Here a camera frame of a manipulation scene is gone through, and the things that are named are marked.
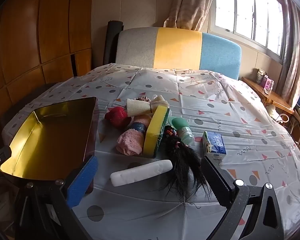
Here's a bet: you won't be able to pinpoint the wooden side table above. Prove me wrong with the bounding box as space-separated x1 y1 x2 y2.
241 76 294 115

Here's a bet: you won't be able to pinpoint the yellow green sponge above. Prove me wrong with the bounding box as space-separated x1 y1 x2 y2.
143 106 171 158

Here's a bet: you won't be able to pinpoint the items on side table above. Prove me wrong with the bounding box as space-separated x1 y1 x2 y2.
256 69 268 84

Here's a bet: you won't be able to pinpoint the blue tissue pack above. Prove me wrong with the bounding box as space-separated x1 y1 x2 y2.
202 131 227 162

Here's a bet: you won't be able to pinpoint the white foam bar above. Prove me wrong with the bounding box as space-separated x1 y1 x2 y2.
110 159 173 187

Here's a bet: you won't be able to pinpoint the wooden wardrobe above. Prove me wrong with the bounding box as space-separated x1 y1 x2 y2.
0 0 94 130

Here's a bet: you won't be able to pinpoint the beige side curtain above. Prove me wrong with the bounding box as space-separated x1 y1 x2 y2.
281 0 300 110

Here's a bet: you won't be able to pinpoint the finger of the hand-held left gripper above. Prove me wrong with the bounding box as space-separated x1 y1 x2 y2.
0 146 12 180

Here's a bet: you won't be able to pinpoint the green clear bottle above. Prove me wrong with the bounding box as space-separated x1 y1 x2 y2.
177 126 195 145

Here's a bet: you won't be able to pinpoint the black beaded hair wig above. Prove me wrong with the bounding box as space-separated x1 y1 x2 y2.
160 126 212 204

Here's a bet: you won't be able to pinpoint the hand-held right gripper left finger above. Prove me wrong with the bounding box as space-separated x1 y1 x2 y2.
14 155 99 240

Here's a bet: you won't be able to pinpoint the beige woven cloth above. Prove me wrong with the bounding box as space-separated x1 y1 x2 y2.
126 95 169 117

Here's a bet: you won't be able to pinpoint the red yarn ball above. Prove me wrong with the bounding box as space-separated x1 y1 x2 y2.
104 106 130 128

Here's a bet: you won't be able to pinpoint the green silicone cup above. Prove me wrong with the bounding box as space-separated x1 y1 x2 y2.
168 117 187 130

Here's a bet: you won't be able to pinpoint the gold tin box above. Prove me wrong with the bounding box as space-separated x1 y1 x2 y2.
0 96 100 195

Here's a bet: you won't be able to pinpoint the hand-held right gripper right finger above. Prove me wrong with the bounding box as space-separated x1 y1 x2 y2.
201 156 285 240

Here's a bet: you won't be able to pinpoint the beige patterned curtain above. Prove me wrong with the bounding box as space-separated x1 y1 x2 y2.
164 0 218 32

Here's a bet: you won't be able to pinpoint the grey yellow blue headboard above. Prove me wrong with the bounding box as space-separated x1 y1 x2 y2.
115 27 241 80

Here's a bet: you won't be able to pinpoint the pink towel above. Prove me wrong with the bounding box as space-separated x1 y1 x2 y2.
116 116 152 155

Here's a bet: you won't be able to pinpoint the barred window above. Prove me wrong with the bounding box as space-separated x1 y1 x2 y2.
214 0 290 60

